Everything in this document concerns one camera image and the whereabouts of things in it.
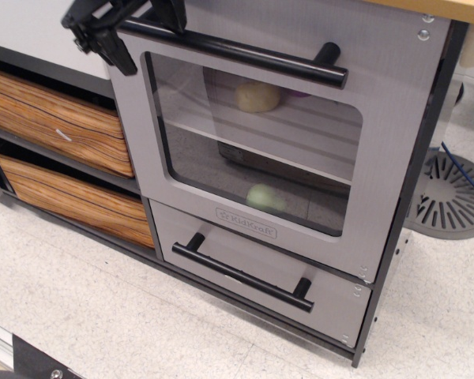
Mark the grey toy oven door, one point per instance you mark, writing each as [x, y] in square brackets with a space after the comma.
[392, 60]

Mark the black plate with screw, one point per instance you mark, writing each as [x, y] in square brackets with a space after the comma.
[30, 362]

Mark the grey lower drawer front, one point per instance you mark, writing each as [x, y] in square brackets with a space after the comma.
[339, 304]

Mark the green toy pear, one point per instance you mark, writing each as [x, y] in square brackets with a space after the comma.
[266, 199]

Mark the white oven shelf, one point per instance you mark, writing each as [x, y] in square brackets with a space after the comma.
[323, 141]

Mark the lower wood-pattern fabric bin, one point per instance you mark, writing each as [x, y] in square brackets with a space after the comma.
[106, 210]

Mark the grey slotted round base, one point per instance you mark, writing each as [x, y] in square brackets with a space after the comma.
[445, 207]

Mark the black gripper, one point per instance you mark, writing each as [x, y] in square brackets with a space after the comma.
[95, 24]

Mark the black oven door handle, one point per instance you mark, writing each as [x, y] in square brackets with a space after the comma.
[323, 72]

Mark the black toy kitchen frame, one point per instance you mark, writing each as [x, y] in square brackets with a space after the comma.
[419, 163]

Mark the upper wood-pattern fabric bin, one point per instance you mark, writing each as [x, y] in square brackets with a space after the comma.
[72, 127]

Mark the wooden countertop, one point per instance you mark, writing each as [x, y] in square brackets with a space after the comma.
[459, 10]

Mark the yellow toy potato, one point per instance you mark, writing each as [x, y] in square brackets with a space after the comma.
[257, 97]

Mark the wood-pattern fabric bin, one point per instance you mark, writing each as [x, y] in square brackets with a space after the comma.
[72, 127]
[106, 210]

